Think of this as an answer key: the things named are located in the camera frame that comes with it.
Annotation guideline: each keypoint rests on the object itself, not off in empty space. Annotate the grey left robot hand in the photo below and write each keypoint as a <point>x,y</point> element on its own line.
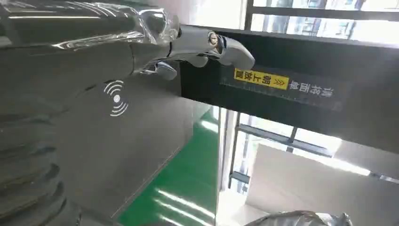
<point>103,140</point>

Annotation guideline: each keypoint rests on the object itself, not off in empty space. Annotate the black ruler label strip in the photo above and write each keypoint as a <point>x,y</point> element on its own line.
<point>311,93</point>

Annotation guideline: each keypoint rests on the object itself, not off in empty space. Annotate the grey plastic parcel bag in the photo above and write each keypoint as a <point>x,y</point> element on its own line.
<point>299,219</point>

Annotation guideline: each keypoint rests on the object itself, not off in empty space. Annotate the yellow printed sticker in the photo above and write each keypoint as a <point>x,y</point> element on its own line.
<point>261,79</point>

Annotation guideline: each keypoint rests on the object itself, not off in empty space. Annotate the dark metal window frame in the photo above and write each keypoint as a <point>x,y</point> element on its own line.
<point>280,138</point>

